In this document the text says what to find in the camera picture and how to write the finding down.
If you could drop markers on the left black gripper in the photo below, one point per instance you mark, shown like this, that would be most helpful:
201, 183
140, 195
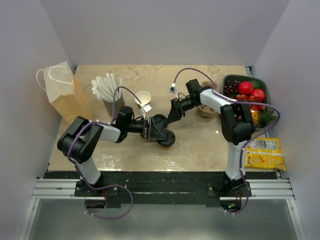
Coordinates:
149, 131

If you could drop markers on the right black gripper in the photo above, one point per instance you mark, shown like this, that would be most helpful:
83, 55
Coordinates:
174, 115

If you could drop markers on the brown paper coffee cup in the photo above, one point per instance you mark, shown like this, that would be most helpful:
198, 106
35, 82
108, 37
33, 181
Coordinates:
142, 97

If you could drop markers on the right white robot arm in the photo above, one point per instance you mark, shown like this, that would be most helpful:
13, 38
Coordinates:
237, 124

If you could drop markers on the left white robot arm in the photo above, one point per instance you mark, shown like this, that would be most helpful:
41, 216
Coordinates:
79, 141

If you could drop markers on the cardboard cup carrier tray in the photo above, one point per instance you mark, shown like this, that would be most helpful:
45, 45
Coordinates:
203, 110

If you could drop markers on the grey straw holder tin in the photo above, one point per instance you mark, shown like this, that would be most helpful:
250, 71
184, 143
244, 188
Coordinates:
114, 107

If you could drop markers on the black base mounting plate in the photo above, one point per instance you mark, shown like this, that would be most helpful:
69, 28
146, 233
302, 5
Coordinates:
158, 188

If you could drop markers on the dark red grapes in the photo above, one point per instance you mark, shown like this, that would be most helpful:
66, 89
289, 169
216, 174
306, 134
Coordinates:
231, 89

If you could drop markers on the red yellow cherries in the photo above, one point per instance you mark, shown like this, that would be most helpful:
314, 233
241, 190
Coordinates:
242, 97

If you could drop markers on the red apple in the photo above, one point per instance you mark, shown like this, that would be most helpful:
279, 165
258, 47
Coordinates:
245, 88
258, 95

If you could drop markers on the grey fruit tray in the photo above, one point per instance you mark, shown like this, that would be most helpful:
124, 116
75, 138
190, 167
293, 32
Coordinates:
242, 78

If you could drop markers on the green lime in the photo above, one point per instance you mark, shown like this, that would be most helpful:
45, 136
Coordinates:
256, 84

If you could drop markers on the yellow snack packet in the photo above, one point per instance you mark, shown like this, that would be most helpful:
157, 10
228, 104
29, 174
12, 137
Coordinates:
265, 153

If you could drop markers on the brown paper bag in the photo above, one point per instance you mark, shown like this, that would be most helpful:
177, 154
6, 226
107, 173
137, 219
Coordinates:
64, 92

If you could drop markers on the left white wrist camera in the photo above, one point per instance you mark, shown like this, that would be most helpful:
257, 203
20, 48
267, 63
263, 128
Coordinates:
145, 109

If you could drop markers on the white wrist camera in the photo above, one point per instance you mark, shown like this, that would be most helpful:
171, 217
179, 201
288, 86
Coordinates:
145, 109
173, 90

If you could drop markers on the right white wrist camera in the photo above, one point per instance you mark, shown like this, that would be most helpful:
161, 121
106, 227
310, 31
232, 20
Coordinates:
173, 90

